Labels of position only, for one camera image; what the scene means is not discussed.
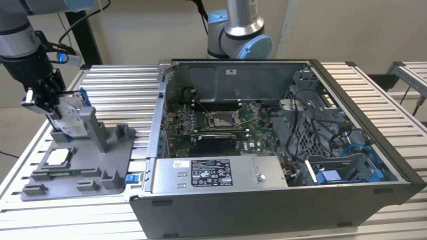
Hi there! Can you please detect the slatted aluminium side table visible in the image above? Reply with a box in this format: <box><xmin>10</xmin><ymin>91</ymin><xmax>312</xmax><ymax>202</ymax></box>
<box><xmin>366</xmin><ymin>61</ymin><xmax>427</xmax><ymax>118</ymax></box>

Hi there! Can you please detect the grey plastic parts rack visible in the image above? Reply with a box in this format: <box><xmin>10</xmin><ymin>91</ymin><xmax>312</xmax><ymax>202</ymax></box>
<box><xmin>20</xmin><ymin>106</ymin><xmax>138</xmax><ymax>202</ymax></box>

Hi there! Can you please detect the green motherboard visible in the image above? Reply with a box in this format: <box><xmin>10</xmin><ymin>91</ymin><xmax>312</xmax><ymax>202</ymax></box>
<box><xmin>163</xmin><ymin>99</ymin><xmax>291</xmax><ymax>161</ymax></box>

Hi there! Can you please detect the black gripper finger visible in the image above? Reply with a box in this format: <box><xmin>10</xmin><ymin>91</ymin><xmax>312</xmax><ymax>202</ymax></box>
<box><xmin>39</xmin><ymin>94</ymin><xmax>64</xmax><ymax>120</ymax></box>
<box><xmin>42</xmin><ymin>69</ymin><xmax>67</xmax><ymax>97</ymax></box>

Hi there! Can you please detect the black PC case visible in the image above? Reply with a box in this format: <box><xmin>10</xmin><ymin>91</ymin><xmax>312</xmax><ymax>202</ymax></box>
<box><xmin>128</xmin><ymin>58</ymin><xmax>423</xmax><ymax>240</ymax></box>

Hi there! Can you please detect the silver power supply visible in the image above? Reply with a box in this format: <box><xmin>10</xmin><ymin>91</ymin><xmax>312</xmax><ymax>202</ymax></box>
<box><xmin>151</xmin><ymin>156</ymin><xmax>290</xmax><ymax>195</ymax></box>

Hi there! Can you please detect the black wire in case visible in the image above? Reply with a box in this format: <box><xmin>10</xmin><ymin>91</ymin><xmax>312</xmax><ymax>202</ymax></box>
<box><xmin>286</xmin><ymin>89</ymin><xmax>335</xmax><ymax>162</ymax></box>

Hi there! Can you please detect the black graphics card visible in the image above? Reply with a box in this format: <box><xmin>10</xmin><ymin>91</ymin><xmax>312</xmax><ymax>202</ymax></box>
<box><xmin>196</xmin><ymin>133</ymin><xmax>239</xmax><ymax>157</ymax></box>

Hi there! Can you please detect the light blue wire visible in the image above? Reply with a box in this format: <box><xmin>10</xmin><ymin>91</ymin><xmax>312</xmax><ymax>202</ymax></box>
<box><xmin>342</xmin><ymin>128</ymin><xmax>380</xmax><ymax>176</ymax></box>

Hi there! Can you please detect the grey perforated drive cage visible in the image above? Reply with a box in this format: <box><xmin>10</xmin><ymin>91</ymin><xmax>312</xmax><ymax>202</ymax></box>
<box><xmin>271</xmin><ymin>83</ymin><xmax>371</xmax><ymax>161</ymax></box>

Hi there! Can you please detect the white camera with blue light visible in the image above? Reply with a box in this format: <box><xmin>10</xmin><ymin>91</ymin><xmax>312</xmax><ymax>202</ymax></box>
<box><xmin>58</xmin><ymin>51</ymin><xmax>84</xmax><ymax>66</ymax></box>

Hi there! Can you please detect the green RAM stick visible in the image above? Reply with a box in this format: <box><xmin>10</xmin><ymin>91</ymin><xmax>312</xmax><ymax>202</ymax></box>
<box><xmin>43</xmin><ymin>168</ymin><xmax>84</xmax><ymax>177</ymax></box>

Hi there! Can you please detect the black camera cable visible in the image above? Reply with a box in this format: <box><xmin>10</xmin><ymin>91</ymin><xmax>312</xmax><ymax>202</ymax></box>
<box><xmin>58</xmin><ymin>0</ymin><xmax>112</xmax><ymax>46</ymax></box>

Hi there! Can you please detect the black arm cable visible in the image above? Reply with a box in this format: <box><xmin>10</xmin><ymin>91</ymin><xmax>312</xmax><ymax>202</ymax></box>
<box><xmin>188</xmin><ymin>0</ymin><xmax>211</xmax><ymax>32</ymax></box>

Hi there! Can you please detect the metal socket cover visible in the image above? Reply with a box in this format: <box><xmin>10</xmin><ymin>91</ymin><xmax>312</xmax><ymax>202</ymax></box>
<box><xmin>232</xmin><ymin>104</ymin><xmax>262</xmax><ymax>126</ymax></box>

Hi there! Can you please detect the silver CPU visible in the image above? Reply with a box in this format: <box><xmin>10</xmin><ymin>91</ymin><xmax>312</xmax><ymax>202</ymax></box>
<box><xmin>44</xmin><ymin>148</ymin><xmax>74</xmax><ymax>167</ymax></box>

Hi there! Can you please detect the hard disk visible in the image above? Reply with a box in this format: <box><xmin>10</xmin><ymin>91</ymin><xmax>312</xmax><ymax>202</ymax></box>
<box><xmin>52</xmin><ymin>86</ymin><xmax>91</xmax><ymax>139</ymax></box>

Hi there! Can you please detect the black metal post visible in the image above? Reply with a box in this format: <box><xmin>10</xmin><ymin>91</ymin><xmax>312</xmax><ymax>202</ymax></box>
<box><xmin>64</xmin><ymin>11</ymin><xmax>103</xmax><ymax>66</ymax></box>

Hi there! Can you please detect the grey metal disk bay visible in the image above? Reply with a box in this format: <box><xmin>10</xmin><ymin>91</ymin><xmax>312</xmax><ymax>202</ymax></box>
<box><xmin>299</xmin><ymin>152</ymin><xmax>384</xmax><ymax>187</ymax></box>

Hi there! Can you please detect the installed blue disk carrier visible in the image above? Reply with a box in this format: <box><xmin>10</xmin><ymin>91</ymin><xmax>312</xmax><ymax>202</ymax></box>
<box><xmin>315</xmin><ymin>169</ymin><xmax>344</xmax><ymax>186</ymax></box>

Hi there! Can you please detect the CPU socket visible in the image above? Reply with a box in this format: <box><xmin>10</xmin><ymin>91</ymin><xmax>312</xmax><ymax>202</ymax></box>
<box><xmin>204</xmin><ymin>111</ymin><xmax>242</xmax><ymax>131</ymax></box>

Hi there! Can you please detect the thin metal locking lever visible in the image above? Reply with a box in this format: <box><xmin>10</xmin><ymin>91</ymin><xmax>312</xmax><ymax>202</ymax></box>
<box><xmin>198</xmin><ymin>100</ymin><xmax>215</xmax><ymax>117</ymax></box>

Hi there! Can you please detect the coloured power wire bundle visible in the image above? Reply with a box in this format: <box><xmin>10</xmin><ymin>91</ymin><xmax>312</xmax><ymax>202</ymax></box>
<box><xmin>282</xmin><ymin>161</ymin><xmax>302</xmax><ymax>179</ymax></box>

